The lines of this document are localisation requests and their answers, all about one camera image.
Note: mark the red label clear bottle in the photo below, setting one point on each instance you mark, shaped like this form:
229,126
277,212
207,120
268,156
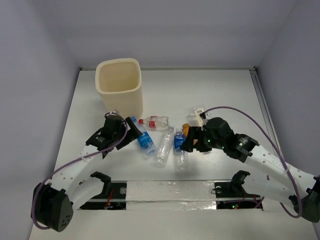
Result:
155,122

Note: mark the silver foil tape strip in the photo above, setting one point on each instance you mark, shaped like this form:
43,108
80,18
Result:
181,195

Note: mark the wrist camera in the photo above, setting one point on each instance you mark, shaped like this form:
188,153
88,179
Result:
198,110
112,113

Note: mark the aluminium rail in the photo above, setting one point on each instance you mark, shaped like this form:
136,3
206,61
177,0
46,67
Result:
264,108

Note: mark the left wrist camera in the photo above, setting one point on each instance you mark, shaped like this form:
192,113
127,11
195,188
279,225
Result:
112,113

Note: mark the orange plastic bottle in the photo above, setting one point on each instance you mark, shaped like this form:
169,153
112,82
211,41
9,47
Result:
185,130

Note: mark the cream plastic bin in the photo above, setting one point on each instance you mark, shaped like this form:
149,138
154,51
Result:
119,84

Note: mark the clear unlabelled plastic bottle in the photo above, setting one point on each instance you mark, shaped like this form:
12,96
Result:
165,147

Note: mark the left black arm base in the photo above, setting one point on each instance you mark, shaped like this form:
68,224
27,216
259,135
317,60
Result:
111,197

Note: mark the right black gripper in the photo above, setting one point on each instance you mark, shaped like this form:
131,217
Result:
194,133

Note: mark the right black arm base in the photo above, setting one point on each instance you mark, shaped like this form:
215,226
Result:
230,194

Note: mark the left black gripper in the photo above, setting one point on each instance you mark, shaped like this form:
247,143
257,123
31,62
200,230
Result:
128,132

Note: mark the white label clear bottle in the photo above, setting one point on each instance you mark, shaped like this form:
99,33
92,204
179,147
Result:
193,116

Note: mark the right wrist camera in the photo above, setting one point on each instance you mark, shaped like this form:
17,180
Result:
198,110

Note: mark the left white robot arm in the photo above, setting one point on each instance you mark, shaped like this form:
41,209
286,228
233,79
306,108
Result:
70,186

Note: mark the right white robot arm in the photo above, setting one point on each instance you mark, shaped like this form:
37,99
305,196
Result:
283,183

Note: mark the white cap blue label bottle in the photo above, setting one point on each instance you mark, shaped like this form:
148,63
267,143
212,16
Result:
181,159

